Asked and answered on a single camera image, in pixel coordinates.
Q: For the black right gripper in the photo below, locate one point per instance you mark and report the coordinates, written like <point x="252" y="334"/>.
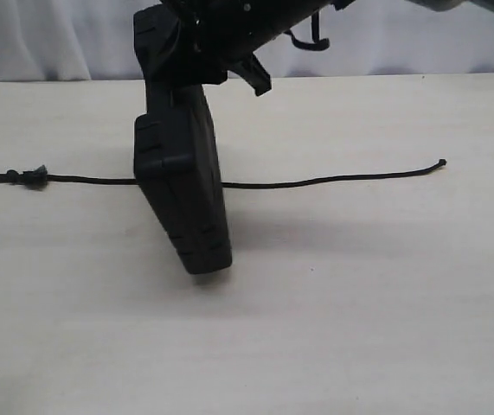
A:
<point x="214" y="37"/>

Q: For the black plastic carrying case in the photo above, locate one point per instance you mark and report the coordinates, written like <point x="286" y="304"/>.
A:
<point x="176" y="164"/>

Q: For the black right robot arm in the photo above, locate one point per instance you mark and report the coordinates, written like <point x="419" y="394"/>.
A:
<point x="189" y="42"/>

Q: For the white curtain backdrop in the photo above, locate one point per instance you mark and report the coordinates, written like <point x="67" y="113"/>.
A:
<point x="93" y="40"/>

